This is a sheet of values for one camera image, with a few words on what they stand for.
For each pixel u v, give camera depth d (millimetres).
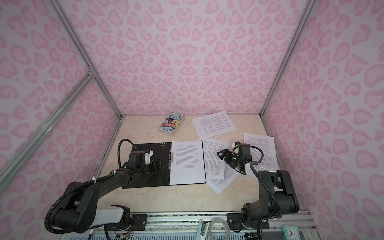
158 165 801
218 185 857
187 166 926
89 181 476
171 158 952
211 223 698
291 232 689
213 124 1146
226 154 834
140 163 746
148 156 841
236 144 877
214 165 933
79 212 421
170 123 1127
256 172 470
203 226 705
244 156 733
